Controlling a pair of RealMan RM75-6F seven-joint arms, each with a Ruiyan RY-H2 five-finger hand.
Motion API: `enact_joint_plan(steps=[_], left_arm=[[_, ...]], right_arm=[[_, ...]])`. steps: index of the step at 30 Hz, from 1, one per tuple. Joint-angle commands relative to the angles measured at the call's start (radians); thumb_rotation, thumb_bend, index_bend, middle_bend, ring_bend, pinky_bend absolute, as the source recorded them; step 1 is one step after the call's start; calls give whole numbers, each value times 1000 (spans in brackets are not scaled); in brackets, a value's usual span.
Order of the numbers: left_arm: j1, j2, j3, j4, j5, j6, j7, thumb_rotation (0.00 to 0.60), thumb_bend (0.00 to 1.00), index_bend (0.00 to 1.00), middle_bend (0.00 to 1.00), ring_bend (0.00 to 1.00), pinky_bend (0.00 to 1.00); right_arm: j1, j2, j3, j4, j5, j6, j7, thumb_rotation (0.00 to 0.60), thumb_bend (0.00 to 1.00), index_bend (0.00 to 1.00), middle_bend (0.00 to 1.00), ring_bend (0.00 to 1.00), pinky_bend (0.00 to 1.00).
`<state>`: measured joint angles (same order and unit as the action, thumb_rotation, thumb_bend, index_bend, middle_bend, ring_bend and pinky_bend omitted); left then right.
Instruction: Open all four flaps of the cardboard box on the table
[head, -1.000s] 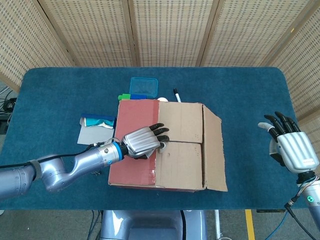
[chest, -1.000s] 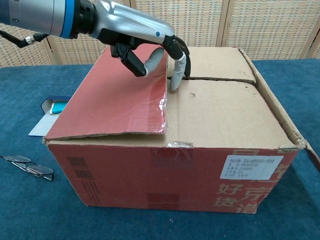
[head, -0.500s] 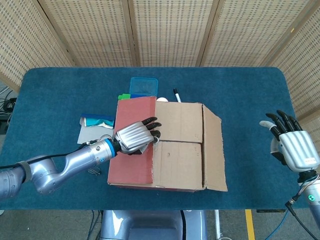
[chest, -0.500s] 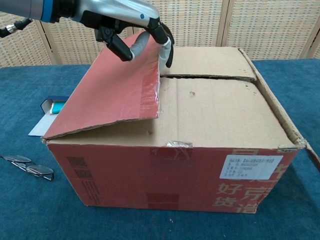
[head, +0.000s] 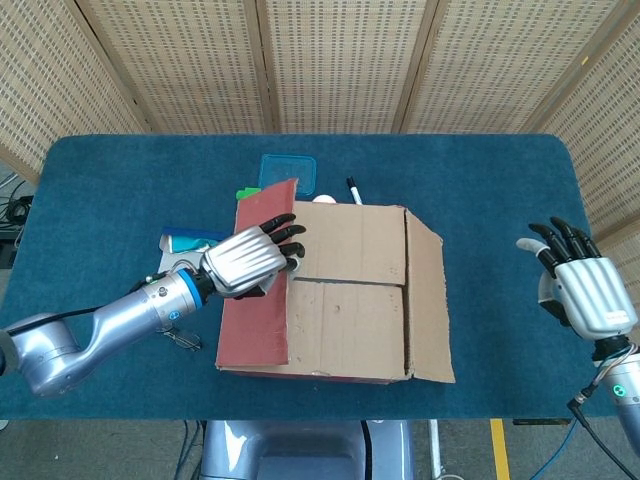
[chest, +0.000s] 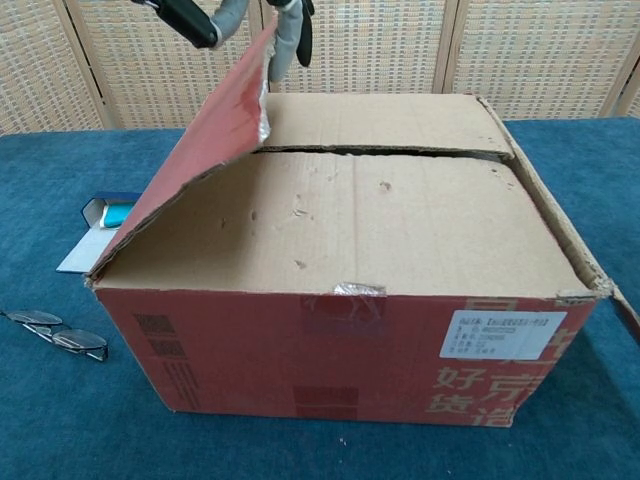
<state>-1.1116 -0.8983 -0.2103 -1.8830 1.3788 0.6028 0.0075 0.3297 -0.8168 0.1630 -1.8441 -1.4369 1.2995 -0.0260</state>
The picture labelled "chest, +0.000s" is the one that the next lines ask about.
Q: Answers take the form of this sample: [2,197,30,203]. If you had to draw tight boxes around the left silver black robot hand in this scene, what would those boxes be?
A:
[130,0,316,84]

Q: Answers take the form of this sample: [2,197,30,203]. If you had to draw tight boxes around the small blue grey open box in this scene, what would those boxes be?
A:
[55,191,146,275]

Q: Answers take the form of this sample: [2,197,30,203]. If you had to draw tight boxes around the woven bamboo folding screen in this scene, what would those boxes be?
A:
[0,0,640,136]

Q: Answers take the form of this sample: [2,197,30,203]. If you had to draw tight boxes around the red brown cardboard box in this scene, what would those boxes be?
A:
[84,14,640,445]

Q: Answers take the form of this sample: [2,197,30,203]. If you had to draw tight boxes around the thin-framed eyeglasses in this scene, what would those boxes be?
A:
[0,309,110,363]

